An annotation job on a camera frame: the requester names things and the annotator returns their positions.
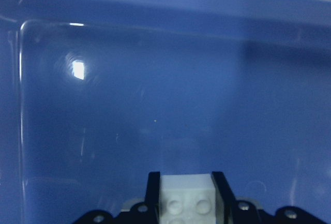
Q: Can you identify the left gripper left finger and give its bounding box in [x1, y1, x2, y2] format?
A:
[130, 172, 160, 224]

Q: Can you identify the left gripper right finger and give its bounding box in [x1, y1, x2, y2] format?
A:
[211, 171, 261, 223]

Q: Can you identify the white block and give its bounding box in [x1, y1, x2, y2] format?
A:
[159, 174, 216, 223]

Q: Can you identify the blue plastic tray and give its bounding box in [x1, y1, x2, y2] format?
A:
[1, 0, 330, 223]

